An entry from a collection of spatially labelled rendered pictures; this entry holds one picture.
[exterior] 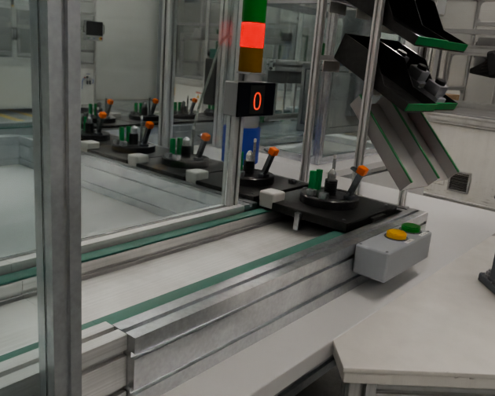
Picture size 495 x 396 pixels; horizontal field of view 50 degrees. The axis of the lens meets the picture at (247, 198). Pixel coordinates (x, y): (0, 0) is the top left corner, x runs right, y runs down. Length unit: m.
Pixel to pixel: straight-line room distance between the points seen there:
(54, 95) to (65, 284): 0.18
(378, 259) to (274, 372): 0.34
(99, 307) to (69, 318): 0.29
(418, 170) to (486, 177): 3.84
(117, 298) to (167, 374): 0.18
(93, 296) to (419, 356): 0.52
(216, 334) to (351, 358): 0.22
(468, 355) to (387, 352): 0.13
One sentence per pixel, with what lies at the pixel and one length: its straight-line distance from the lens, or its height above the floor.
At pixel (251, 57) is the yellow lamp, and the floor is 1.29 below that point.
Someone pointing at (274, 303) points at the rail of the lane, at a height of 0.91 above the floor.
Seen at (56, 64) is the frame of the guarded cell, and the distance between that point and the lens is 0.49.
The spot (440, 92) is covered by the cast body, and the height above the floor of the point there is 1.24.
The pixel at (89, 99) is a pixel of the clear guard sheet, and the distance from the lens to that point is 0.94.
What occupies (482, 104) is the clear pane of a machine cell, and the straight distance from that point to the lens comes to 5.35.
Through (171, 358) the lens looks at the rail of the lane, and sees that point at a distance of 0.73.
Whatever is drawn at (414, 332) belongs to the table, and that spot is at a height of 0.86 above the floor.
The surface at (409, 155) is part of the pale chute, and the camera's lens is 1.56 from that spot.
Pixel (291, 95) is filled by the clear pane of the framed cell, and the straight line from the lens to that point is 2.40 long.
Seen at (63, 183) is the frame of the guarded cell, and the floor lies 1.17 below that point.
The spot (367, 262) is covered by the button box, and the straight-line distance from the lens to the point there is 1.06.
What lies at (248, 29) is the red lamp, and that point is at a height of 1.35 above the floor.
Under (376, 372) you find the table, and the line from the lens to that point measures 0.86.
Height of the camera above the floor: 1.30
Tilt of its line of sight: 15 degrees down
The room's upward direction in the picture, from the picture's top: 5 degrees clockwise
